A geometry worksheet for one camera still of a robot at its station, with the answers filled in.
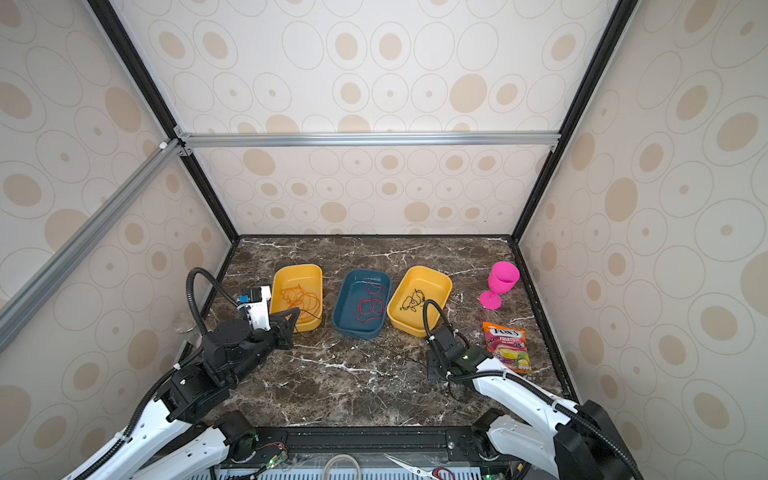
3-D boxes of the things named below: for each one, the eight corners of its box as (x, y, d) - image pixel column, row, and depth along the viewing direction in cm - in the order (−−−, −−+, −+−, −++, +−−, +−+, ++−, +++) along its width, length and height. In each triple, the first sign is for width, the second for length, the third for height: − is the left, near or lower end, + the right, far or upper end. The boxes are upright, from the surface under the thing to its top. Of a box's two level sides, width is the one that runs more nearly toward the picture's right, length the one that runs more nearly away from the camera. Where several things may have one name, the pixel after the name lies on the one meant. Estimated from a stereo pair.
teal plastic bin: (331, 334, 95) (327, 325, 91) (346, 277, 110) (344, 266, 105) (382, 340, 94) (381, 331, 89) (391, 281, 109) (391, 271, 104)
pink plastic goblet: (481, 310, 101) (495, 282, 89) (477, 291, 107) (489, 261, 94) (506, 310, 101) (523, 282, 89) (500, 291, 107) (515, 261, 94)
